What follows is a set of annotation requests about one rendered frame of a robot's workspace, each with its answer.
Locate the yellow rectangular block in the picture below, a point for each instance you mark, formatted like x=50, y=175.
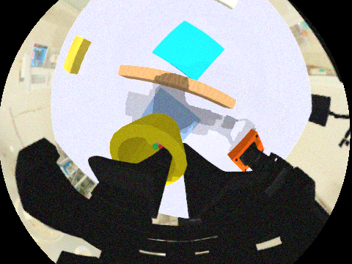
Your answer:
x=76, y=54

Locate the orange flat bar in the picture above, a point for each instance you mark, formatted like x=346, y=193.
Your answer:
x=175, y=81

